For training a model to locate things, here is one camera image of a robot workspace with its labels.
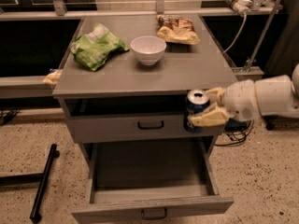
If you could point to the grey top drawer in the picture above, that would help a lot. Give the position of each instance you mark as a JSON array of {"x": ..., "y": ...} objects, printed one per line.
[{"x": 113, "y": 128}]

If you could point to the grey drawer cabinet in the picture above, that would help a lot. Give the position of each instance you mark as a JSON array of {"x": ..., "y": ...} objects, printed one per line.
[{"x": 127, "y": 105}]

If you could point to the dark grey side cabinet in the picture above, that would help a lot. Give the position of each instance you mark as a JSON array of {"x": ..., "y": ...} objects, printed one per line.
[{"x": 285, "y": 55}]

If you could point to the white bowl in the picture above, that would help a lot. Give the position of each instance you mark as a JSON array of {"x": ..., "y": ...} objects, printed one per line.
[{"x": 148, "y": 49}]

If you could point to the grey open middle drawer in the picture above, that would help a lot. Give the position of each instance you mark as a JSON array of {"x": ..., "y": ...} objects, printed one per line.
[{"x": 150, "y": 180}]

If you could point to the blue pepsi can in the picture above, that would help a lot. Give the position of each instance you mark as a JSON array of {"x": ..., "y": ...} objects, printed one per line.
[{"x": 196, "y": 101}]

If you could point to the brown yellow chip bag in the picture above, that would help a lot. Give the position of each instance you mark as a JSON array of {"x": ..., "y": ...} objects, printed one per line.
[{"x": 177, "y": 29}]

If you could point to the green chip bag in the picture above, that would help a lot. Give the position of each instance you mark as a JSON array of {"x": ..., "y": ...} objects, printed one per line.
[{"x": 93, "y": 49}]

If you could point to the small yellow snack bag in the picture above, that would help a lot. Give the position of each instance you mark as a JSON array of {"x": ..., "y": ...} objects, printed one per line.
[{"x": 52, "y": 78}]

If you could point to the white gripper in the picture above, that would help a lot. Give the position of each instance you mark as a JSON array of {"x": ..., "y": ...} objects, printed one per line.
[{"x": 239, "y": 99}]

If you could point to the white power strip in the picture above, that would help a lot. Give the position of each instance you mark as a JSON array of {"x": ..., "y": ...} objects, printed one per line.
[{"x": 237, "y": 7}]

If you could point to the grey metal railing frame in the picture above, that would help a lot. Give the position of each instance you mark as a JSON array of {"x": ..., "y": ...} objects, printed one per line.
[{"x": 36, "y": 36}]

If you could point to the black metal floor stand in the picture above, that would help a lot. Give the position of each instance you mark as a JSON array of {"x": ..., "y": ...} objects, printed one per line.
[{"x": 40, "y": 178}]

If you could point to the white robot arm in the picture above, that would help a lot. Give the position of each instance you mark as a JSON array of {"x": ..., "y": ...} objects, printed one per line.
[{"x": 278, "y": 96}]

